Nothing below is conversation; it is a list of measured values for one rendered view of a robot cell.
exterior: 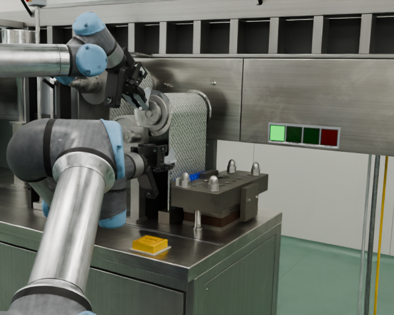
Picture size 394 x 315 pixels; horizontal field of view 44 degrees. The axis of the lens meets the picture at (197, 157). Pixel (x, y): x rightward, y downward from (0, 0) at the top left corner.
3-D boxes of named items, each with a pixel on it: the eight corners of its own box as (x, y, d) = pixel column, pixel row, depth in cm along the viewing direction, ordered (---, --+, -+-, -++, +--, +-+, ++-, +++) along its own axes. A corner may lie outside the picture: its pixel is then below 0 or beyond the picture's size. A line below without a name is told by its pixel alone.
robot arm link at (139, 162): (136, 182, 136) (112, 178, 140) (146, 179, 140) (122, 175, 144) (136, 155, 135) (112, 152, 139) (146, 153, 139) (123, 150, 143)
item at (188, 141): (167, 184, 158) (169, 126, 155) (203, 173, 178) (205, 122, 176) (169, 184, 158) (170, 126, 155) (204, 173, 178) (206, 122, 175)
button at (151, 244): (131, 249, 133) (132, 240, 133) (147, 242, 139) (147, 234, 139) (153, 254, 130) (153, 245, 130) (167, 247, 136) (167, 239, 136)
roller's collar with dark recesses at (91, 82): (74, 93, 166) (74, 74, 165) (87, 92, 171) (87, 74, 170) (89, 94, 162) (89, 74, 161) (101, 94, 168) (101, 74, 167)
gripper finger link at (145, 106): (160, 97, 156) (146, 79, 149) (153, 112, 153) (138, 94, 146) (152, 97, 157) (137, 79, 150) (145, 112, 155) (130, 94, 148)
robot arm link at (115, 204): (88, 220, 139) (88, 182, 137) (128, 222, 139) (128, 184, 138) (82, 229, 131) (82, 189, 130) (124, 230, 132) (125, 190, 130)
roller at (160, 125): (138, 132, 160) (135, 96, 159) (180, 126, 182) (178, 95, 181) (167, 130, 154) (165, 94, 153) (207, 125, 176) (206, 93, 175)
